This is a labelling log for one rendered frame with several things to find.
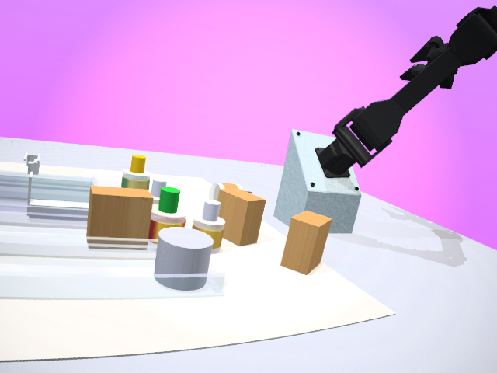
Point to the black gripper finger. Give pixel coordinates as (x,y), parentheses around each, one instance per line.
(421,54)
(407,76)

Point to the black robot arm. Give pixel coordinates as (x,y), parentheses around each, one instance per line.
(475,38)

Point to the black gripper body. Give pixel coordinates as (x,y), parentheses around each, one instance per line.
(436,47)

